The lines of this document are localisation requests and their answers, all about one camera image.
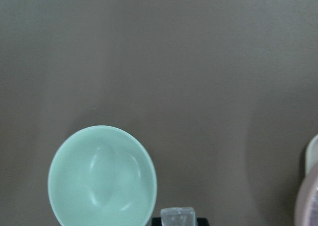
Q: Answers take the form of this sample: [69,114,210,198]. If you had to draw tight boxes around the cream plastic tray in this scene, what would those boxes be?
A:
[305,135,318,175]

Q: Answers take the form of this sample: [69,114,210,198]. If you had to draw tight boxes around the clear ice cube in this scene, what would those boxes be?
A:
[160,207,197,226]

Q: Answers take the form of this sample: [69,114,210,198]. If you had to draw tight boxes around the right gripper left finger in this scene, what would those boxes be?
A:
[151,217,162,226]

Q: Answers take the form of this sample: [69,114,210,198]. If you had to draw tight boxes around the pink bowl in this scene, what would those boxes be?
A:
[294,163,318,226]

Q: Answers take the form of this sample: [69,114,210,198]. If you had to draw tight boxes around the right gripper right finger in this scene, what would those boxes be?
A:
[195,218,209,226]

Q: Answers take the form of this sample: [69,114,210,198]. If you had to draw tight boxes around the mint green bowl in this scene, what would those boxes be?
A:
[47,125,157,226]

